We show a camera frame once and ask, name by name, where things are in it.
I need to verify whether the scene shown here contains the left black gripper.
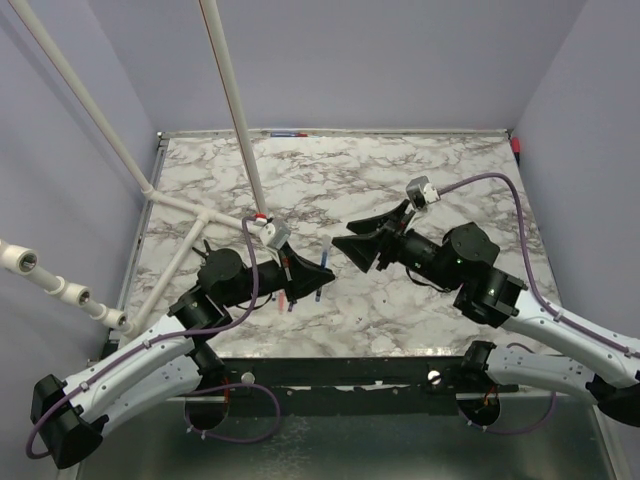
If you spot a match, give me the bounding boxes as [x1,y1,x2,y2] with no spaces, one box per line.
[222,241,335,309]

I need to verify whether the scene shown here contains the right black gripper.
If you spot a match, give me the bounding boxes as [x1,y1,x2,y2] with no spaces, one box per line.
[331,199,459,292]

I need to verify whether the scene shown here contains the blue pen cap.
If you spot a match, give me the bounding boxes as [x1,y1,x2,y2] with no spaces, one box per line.
[315,235,331,303]

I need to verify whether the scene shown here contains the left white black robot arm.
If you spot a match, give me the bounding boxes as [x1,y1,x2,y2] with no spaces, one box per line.
[26,244,335,469]

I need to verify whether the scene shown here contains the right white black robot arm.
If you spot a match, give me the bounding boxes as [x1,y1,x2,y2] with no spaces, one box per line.
[332,201,639,426]

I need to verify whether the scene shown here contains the blue red marker at edge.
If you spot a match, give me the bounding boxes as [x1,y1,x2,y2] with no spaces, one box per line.
[269,131,309,138]

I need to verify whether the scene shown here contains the red black clamp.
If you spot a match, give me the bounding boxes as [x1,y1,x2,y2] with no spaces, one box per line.
[510,137,521,165]

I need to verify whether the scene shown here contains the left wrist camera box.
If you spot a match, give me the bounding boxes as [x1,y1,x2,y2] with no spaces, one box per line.
[259,218,291,250]

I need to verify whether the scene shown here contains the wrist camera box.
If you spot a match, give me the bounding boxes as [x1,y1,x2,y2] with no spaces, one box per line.
[406,175,440,211]
[259,218,291,250]

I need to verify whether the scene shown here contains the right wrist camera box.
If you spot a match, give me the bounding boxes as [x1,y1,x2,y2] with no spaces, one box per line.
[406,175,440,211]

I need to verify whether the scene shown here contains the black wire stripper pliers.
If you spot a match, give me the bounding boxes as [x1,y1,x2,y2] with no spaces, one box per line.
[192,239,212,261]

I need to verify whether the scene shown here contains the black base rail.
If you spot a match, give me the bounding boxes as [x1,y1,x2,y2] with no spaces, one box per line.
[186,356,518,417]

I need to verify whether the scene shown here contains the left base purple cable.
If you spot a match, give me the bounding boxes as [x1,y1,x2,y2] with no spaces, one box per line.
[183,380,282,444]

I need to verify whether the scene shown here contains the white pvc pipe frame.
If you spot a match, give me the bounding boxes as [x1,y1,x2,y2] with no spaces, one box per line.
[9,1,269,337]

